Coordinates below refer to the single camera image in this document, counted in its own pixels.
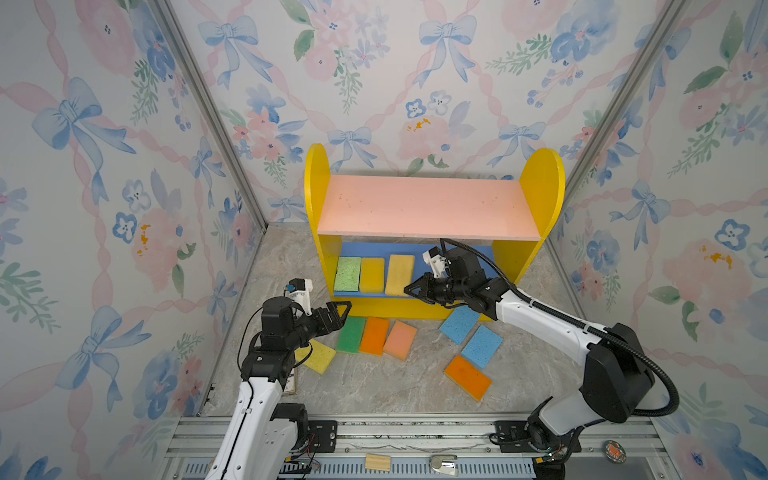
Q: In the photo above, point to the pale yellow sponge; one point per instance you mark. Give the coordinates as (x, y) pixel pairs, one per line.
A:
(399, 275)

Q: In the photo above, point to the orange sponge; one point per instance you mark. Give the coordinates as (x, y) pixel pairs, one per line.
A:
(374, 336)
(468, 378)

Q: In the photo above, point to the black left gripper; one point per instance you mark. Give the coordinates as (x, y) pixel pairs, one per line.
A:
(334, 321)

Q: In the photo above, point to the light green sponge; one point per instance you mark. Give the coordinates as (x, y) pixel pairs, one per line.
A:
(347, 278)

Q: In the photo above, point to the aluminium corner post left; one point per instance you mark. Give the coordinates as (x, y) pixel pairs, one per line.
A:
(170, 26)

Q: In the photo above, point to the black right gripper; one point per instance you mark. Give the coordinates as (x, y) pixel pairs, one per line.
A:
(426, 291)

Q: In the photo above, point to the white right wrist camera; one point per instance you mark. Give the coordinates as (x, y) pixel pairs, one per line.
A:
(437, 262)

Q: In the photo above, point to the blue sponge near shelf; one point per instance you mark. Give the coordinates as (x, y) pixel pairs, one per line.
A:
(459, 324)

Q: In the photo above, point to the yellow sponge under left arm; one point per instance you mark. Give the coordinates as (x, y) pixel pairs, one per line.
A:
(316, 356)

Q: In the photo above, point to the bright yellow sponge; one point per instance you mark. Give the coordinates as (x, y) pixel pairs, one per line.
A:
(372, 276)

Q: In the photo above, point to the blue sponge lower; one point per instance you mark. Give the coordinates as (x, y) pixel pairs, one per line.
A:
(481, 347)

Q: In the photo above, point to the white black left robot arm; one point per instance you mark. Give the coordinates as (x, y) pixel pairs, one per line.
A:
(263, 430)

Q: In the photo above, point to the dark green sponge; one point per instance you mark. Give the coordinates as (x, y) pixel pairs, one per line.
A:
(350, 335)

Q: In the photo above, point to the pink salmon sponge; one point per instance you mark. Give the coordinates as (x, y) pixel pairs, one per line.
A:
(400, 340)

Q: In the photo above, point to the aluminium corner post right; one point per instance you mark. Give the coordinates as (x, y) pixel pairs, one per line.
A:
(641, 67)

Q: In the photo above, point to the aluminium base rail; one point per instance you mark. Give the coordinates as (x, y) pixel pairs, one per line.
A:
(632, 450)

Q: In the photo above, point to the orange sponge right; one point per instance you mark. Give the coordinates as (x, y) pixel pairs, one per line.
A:
(468, 378)

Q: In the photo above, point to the orange sponge left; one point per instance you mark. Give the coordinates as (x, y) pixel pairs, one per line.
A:
(374, 336)

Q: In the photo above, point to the yellow pink blue wooden shelf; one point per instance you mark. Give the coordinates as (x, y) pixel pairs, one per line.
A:
(379, 216)

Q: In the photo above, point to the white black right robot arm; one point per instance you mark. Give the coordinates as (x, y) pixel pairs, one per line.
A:
(615, 380)

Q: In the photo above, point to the aluminium corner post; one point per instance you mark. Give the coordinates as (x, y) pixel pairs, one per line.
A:
(170, 26)
(641, 67)

